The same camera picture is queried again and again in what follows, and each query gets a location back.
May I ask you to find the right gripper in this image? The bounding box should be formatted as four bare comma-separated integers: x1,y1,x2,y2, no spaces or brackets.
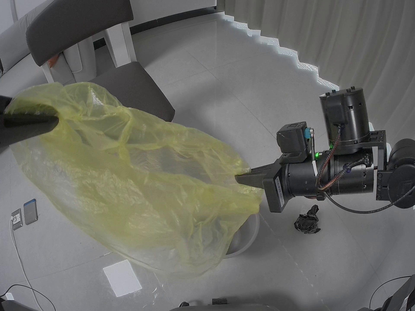
235,161,320,214

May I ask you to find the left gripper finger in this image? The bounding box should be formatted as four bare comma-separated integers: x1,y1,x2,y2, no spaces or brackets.
0,95,15,116
0,114,60,149

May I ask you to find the crumpled black plastic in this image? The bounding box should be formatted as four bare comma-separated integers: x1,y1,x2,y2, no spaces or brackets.
293,205,321,235

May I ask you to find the yellow plastic bag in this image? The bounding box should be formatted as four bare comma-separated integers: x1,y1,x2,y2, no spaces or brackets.
4,81,264,278

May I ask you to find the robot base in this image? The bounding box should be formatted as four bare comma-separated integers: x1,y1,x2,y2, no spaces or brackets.
169,298,250,311

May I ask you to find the white cable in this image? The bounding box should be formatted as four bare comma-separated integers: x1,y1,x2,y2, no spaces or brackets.
9,217,45,304

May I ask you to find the pale grey sofa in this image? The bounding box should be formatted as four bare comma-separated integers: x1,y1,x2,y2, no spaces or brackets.
0,0,98,81

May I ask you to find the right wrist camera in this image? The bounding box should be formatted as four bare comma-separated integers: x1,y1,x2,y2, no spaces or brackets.
276,121,316,165

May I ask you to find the white chair with grey cushions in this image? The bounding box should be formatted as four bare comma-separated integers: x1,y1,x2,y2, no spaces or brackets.
25,0,176,123

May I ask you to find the black cable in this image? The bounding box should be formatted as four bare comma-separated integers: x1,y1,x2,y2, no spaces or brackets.
370,276,413,311
0,284,57,311
324,187,415,214

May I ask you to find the white trash bin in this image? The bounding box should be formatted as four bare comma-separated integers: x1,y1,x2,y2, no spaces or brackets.
223,212,260,260

